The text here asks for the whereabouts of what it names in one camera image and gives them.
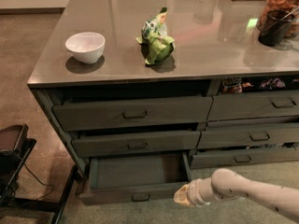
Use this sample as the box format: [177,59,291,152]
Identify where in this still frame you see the snack packets in drawer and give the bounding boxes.
[220,76,299,94]

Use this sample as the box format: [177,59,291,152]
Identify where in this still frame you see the grey drawer cabinet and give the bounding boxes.
[26,0,299,179]

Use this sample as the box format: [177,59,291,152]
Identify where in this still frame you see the black mesh cup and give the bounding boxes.
[258,10,294,47]

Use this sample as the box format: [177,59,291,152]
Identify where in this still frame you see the white ceramic bowl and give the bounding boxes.
[65,32,106,63]

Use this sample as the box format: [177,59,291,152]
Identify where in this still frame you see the white gripper with yellow pads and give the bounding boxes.
[174,178,215,207]

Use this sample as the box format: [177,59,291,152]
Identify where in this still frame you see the green crumpled snack bag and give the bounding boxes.
[135,7,175,65]

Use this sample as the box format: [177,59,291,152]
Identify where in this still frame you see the grey drawer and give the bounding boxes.
[80,152,192,204]
[190,147,299,169]
[197,123,299,149]
[52,96,212,131]
[207,91,299,121]
[72,131,200,158]

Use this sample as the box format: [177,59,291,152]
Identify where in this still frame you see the glass jar of snacks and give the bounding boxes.
[257,0,299,38]

